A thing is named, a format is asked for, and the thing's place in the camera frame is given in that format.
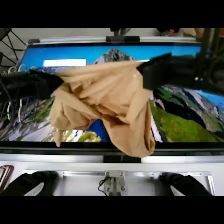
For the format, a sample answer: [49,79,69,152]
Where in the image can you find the tan shirt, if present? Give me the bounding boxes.
[49,59,157,159]

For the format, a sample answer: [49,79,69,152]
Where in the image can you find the silver frame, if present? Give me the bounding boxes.
[0,153,224,197]

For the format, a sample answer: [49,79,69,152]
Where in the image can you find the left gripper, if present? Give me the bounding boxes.
[30,68,65,98]

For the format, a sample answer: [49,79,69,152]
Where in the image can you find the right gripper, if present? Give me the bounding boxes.
[136,52,175,91]

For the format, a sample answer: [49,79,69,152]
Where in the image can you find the black cable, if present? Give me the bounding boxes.
[97,176,112,197]

